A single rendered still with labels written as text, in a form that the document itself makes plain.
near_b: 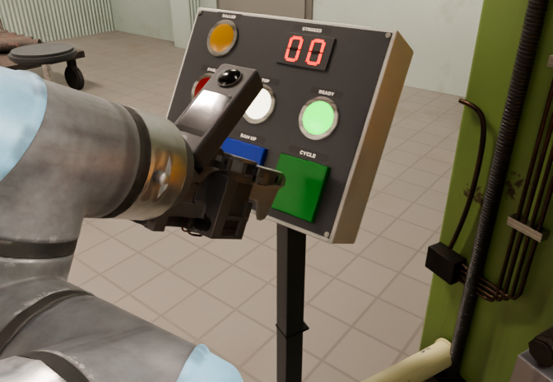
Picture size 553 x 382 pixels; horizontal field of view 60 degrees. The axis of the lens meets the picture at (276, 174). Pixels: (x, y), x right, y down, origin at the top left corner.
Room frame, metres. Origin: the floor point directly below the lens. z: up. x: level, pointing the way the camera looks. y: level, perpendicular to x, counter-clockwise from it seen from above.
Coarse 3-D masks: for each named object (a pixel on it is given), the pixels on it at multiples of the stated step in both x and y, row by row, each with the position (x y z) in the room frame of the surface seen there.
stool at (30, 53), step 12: (24, 48) 2.89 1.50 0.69; (36, 48) 2.89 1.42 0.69; (48, 48) 2.89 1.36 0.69; (60, 48) 2.89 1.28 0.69; (72, 48) 2.90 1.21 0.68; (12, 60) 2.72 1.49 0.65; (24, 60) 2.68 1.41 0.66; (36, 60) 2.69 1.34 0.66; (48, 60) 2.71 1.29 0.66; (60, 60) 2.77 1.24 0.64; (48, 72) 2.85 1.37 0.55
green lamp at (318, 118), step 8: (312, 104) 0.61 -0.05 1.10; (320, 104) 0.60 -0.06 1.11; (304, 112) 0.61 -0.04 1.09; (312, 112) 0.60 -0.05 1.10; (320, 112) 0.60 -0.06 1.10; (328, 112) 0.59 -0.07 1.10; (304, 120) 0.60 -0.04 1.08; (312, 120) 0.60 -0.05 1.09; (320, 120) 0.59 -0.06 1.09; (328, 120) 0.59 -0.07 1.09; (312, 128) 0.59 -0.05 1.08; (320, 128) 0.59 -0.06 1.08
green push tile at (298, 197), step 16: (288, 160) 0.58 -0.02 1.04; (304, 160) 0.57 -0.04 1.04; (288, 176) 0.57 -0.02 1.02; (304, 176) 0.56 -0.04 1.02; (320, 176) 0.55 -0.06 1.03; (288, 192) 0.55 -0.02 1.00; (304, 192) 0.54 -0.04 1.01; (320, 192) 0.54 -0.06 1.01; (288, 208) 0.54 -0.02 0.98; (304, 208) 0.53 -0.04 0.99
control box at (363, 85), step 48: (192, 48) 0.77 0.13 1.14; (240, 48) 0.72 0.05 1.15; (288, 48) 0.68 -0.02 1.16; (336, 48) 0.64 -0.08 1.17; (384, 48) 0.61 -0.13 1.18; (192, 96) 0.72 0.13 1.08; (288, 96) 0.64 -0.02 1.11; (336, 96) 0.60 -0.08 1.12; (384, 96) 0.59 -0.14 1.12; (288, 144) 0.60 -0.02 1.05; (336, 144) 0.57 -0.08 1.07; (384, 144) 0.61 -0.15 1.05; (336, 192) 0.53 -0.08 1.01; (336, 240) 0.51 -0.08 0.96
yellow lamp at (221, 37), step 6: (222, 24) 0.76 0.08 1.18; (216, 30) 0.76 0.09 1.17; (222, 30) 0.75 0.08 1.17; (228, 30) 0.75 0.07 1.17; (216, 36) 0.75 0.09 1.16; (222, 36) 0.75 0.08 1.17; (228, 36) 0.74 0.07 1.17; (210, 42) 0.75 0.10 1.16; (216, 42) 0.75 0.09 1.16; (222, 42) 0.74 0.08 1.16; (228, 42) 0.74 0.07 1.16; (216, 48) 0.74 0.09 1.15; (222, 48) 0.74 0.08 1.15
